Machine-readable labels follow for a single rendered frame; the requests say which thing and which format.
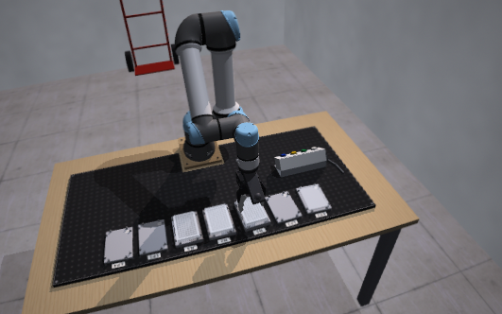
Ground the white control panel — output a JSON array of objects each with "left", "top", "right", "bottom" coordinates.
[{"left": 274, "top": 148, "right": 344, "bottom": 178}]

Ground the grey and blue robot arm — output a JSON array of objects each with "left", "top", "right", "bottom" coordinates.
[{"left": 175, "top": 10, "right": 266, "bottom": 204}]

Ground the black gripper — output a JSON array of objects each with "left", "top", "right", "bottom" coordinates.
[{"left": 235, "top": 167, "right": 266, "bottom": 213}]

